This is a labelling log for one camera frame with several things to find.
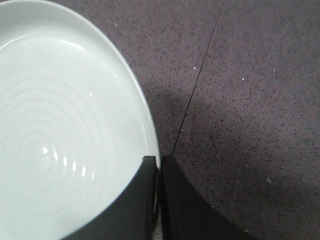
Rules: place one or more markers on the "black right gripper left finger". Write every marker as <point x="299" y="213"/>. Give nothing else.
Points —
<point x="132" y="215"/>

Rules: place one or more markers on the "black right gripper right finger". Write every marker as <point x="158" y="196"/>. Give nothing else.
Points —
<point x="186" y="215"/>

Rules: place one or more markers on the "light green round plate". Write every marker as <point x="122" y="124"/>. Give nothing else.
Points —
<point x="75" y="126"/>

